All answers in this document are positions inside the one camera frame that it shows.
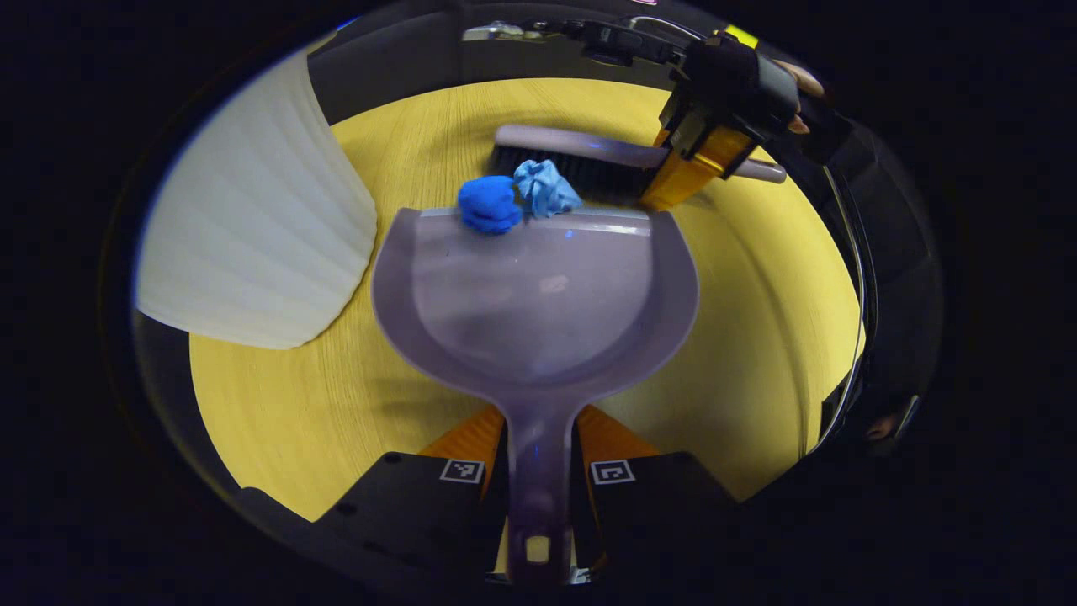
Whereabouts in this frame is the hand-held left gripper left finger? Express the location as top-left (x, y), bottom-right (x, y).
top-left (311, 404), bottom-right (512, 583)

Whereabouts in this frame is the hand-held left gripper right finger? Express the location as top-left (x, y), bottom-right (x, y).
top-left (575, 404), bottom-right (743, 582)

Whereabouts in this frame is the lilac small broom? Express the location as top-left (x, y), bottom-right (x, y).
top-left (491, 125), bottom-right (788, 207)

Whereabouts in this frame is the light blue paper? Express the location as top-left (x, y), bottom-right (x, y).
top-left (513, 159), bottom-right (583, 220)

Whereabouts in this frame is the lilac plastic dustpan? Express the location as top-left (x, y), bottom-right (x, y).
top-left (371, 206), bottom-right (699, 586)

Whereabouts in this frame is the dark blue paper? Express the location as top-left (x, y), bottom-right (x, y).
top-left (457, 175), bottom-right (524, 235)

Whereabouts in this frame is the white ribbed garbage bin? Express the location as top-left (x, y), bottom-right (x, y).
top-left (135, 50), bottom-right (378, 350)

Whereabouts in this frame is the wooden desktop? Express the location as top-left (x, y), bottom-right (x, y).
top-left (189, 77), bottom-right (867, 523)

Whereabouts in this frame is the thin grey cable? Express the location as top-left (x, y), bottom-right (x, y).
top-left (808, 164), bottom-right (869, 455)

